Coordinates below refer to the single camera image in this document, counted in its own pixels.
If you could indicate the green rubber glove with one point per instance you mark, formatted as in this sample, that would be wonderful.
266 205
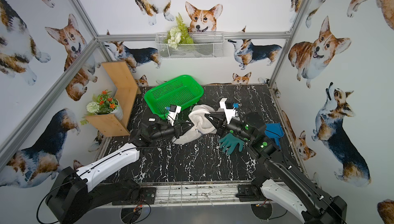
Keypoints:
229 142

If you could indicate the green plastic basket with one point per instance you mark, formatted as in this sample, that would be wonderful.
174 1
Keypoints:
181 91

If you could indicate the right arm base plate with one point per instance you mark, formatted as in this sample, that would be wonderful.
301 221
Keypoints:
249 193

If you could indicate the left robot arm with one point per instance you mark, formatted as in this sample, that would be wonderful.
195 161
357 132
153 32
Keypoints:
76 192

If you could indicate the potted flower plant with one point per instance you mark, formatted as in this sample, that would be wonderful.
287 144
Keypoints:
104 104

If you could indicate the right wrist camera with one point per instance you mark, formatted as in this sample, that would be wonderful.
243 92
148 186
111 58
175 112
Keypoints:
230 108

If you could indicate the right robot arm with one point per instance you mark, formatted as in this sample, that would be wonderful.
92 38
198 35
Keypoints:
301 197

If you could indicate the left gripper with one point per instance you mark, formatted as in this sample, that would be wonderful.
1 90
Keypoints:
176 130

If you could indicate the wooden shelf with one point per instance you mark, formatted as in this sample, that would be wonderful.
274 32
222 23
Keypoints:
115 123

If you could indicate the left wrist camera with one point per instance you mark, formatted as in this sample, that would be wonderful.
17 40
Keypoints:
173 111

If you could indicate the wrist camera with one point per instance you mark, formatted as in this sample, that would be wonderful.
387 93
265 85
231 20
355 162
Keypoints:
230 108
173 111

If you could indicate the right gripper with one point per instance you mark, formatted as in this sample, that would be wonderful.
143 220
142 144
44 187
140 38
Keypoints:
223 124

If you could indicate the white flower fern bouquet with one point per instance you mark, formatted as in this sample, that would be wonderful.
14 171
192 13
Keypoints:
178 37

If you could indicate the white wire wall basket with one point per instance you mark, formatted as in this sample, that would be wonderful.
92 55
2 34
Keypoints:
201 45

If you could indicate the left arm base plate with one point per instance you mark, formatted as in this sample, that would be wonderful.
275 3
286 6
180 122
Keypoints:
141 196

